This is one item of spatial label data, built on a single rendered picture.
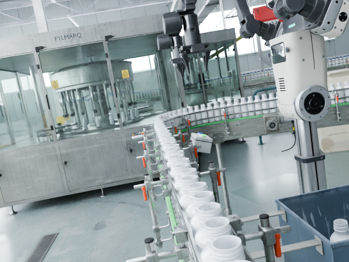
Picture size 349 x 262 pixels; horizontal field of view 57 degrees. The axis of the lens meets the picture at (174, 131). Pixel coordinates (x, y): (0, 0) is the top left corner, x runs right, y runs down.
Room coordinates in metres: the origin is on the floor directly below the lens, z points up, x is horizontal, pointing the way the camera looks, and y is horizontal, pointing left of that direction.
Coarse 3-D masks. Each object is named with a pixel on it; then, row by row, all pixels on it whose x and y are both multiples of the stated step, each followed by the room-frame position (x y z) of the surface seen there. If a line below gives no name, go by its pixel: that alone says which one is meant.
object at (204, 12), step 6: (204, 0) 7.84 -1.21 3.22; (210, 0) 7.41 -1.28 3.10; (216, 0) 7.51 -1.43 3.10; (204, 6) 8.01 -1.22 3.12; (210, 6) 8.02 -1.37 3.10; (198, 12) 8.77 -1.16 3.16; (204, 12) 8.59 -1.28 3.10; (210, 12) 8.73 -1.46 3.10; (198, 18) 9.21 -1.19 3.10; (204, 18) 9.35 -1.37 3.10
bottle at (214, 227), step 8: (208, 224) 0.44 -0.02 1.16; (216, 224) 0.44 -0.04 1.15; (224, 224) 0.43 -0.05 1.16; (208, 232) 0.41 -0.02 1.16; (216, 232) 0.41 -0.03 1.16; (224, 232) 0.41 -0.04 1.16; (232, 232) 0.42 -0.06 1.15; (208, 240) 0.41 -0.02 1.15; (208, 248) 0.42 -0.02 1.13; (200, 256) 0.42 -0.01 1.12; (208, 256) 0.41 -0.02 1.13
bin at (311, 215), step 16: (320, 192) 1.00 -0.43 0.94; (336, 192) 1.00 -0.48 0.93; (288, 208) 0.90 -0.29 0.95; (304, 208) 0.99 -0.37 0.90; (320, 208) 1.00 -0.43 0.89; (336, 208) 1.00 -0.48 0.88; (288, 224) 0.91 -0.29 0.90; (304, 224) 0.80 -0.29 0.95; (320, 224) 1.00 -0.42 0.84; (288, 240) 0.93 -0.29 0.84; (304, 240) 0.82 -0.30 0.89; (320, 240) 0.72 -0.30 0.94; (256, 256) 0.72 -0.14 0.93; (288, 256) 0.95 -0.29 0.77; (304, 256) 0.83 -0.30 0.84; (320, 256) 0.74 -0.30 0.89; (336, 256) 0.68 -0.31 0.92
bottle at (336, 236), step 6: (336, 222) 0.88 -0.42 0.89; (342, 222) 0.88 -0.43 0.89; (336, 228) 0.86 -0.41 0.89; (342, 228) 0.85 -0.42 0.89; (348, 228) 0.86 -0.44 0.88; (336, 234) 0.86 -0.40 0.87; (342, 234) 0.85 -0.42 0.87; (348, 234) 0.85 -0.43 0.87; (330, 240) 0.87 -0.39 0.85; (336, 240) 0.86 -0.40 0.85
